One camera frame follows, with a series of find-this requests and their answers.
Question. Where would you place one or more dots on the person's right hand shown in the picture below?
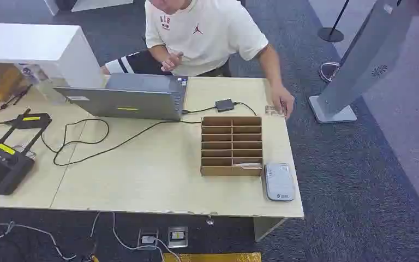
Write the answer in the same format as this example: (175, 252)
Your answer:
(171, 62)

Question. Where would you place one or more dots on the person's left hand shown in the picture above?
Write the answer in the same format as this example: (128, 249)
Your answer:
(283, 100)

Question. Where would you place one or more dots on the card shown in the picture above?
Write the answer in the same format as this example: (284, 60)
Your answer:
(248, 166)
(271, 109)

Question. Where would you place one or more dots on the person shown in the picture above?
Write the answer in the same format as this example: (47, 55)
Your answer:
(202, 36)

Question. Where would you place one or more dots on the grey laptop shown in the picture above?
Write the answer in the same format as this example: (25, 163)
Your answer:
(130, 101)

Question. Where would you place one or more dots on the black power adapter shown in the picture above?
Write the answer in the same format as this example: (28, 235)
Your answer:
(224, 105)

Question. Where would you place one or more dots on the grey card reader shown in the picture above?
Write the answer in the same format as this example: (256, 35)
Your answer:
(279, 182)

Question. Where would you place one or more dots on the wooden card box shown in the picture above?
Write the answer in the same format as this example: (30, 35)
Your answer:
(231, 170)

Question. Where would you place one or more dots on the grey pillar stand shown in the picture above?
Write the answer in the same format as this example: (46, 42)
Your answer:
(368, 58)

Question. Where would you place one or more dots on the white furniture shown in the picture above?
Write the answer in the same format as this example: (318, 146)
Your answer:
(94, 3)

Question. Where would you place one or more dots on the pale wooden desk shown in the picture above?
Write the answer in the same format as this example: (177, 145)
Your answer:
(151, 180)

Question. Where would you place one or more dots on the white cabinet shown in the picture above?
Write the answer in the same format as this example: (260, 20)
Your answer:
(39, 45)

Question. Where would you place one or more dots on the black device with yellow label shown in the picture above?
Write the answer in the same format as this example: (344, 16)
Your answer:
(32, 121)

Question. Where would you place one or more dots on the yellow mat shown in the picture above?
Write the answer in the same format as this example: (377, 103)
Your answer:
(213, 258)

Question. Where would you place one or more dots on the steel floor socket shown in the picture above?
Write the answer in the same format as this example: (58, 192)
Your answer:
(177, 237)

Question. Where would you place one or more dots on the floor socket with plug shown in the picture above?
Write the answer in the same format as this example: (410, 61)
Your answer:
(147, 239)

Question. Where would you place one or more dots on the black router with antennas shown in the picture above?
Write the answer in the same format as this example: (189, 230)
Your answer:
(1, 170)

